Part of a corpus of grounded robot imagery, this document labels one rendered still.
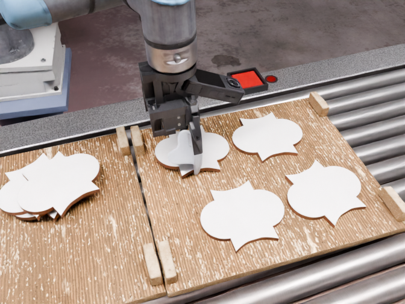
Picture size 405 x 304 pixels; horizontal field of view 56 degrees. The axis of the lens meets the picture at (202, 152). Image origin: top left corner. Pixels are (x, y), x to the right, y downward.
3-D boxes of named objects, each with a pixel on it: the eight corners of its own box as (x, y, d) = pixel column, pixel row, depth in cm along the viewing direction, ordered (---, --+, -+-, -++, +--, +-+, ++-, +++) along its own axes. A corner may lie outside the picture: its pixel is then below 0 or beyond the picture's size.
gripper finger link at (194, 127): (188, 149, 68) (181, 102, 64) (198, 147, 68) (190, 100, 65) (194, 158, 63) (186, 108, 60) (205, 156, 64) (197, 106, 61)
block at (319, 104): (307, 101, 85) (310, 91, 82) (314, 99, 85) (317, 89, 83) (319, 118, 81) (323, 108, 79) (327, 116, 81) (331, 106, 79)
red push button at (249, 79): (230, 79, 93) (231, 75, 92) (252, 75, 95) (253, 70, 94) (240, 94, 90) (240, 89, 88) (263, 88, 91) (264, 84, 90)
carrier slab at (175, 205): (131, 137, 79) (129, 131, 78) (310, 102, 87) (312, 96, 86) (167, 298, 56) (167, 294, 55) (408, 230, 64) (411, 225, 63)
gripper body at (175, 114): (146, 112, 68) (135, 53, 59) (192, 103, 70) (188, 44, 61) (153, 142, 63) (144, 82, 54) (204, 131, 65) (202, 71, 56)
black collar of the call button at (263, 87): (226, 78, 94) (226, 72, 93) (254, 72, 95) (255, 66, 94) (238, 96, 89) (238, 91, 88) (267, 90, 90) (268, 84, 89)
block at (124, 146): (117, 136, 77) (114, 126, 75) (126, 134, 77) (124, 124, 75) (122, 157, 73) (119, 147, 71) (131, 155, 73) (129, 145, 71)
